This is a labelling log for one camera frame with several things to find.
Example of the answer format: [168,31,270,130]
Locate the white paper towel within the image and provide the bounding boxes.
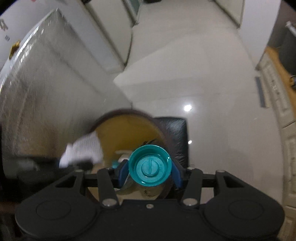
[59,132,103,168]

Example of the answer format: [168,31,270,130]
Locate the teal plastic lid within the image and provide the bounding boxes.
[128,145,172,187]

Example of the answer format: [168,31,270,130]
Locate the gold foil wrapper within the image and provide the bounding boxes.
[9,40,21,60]

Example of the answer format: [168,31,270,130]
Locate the brown round trash bin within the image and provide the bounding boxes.
[90,109,172,202]

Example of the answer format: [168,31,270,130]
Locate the black leather stool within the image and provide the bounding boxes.
[155,116,189,168]

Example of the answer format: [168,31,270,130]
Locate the white kitchen cabinets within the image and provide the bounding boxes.
[85,0,142,75]

